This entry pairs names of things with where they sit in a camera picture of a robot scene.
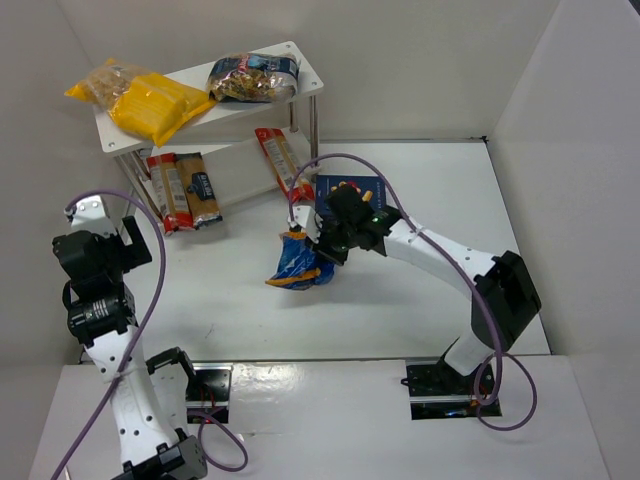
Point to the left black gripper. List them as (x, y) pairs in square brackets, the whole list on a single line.
[(132, 242)]

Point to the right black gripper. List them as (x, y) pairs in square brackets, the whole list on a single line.
[(329, 245)]

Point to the blue and orange pasta bag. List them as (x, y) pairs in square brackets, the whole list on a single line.
[(299, 267)]

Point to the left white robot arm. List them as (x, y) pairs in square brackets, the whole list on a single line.
[(147, 396)]

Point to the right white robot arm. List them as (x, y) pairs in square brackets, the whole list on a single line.
[(503, 297)]

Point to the white two-tier shelf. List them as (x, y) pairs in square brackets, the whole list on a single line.
[(225, 137)]

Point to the yellow pasta bag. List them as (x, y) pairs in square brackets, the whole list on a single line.
[(155, 107)]

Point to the clear bag of fusilli pasta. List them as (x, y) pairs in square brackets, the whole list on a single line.
[(105, 84)]

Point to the dark blue mixed pasta bag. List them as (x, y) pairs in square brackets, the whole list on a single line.
[(254, 78)]

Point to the blue Barilla rigatoni box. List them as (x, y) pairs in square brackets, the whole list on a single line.
[(372, 188)]

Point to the red spaghetti pack right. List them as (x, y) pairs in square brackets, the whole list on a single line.
[(284, 164)]

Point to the red spaghetti pack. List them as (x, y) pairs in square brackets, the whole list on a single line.
[(170, 193), (284, 164)]

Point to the red spaghetti pack left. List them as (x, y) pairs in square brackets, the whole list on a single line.
[(170, 193)]

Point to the brown spaghetti pack black label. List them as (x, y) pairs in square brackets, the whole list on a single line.
[(199, 191)]

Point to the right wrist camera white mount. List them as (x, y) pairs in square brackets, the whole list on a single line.
[(306, 218)]

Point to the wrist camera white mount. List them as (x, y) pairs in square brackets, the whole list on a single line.
[(306, 218), (91, 214)]

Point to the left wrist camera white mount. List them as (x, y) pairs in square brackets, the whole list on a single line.
[(91, 214)]

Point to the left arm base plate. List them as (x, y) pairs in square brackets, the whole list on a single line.
[(210, 391)]

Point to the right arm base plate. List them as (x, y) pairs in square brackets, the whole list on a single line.
[(437, 392)]

